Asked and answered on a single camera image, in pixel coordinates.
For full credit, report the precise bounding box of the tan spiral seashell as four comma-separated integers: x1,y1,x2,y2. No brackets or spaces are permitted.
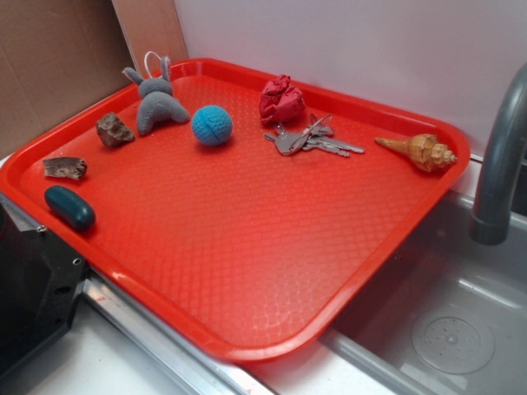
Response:
375,133,458,173

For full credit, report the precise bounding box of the dark teal oval case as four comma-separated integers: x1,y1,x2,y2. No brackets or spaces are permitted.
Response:
44,185,96,232

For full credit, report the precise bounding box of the red plastic tray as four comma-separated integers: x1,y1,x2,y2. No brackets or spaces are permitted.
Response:
1,59,470,362

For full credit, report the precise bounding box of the gray plastic sink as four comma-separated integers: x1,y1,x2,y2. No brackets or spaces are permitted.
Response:
322,193,526,394

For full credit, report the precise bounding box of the gray plush bunny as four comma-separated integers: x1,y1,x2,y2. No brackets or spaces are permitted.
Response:
122,51,190,136

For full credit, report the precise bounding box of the brown rock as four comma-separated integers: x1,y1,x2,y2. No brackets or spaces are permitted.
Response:
96,113,135,147

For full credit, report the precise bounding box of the brown cardboard panel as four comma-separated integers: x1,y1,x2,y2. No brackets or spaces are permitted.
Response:
1,1,188,157

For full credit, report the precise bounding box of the silver key bunch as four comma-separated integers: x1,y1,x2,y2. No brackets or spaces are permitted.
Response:
264,114,366,157

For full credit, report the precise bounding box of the gray faucet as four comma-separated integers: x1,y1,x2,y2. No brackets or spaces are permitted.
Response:
469,66,526,245

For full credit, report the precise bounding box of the brown wood piece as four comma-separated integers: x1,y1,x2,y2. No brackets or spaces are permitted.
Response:
43,156,88,180

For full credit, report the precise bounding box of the blue crochet ball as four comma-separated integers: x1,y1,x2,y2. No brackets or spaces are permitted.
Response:
191,105,233,146

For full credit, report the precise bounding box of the red crumpled cloth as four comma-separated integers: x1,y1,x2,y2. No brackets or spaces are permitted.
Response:
259,74,306,124

